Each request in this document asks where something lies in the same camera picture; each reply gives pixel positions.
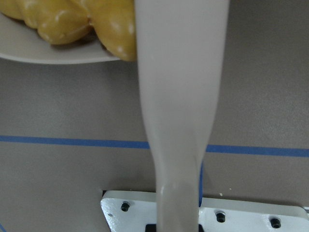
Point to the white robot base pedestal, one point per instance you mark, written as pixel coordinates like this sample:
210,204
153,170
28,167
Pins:
131,211

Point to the tan toy ginger root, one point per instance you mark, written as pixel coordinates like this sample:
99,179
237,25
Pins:
61,22

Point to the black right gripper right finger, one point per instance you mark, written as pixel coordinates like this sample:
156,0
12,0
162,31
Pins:
200,228

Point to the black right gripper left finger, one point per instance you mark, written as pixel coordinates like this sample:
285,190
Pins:
150,228

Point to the beige plastic dustpan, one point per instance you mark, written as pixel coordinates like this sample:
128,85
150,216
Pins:
20,43

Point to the beige hand brush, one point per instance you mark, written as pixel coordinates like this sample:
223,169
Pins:
180,45

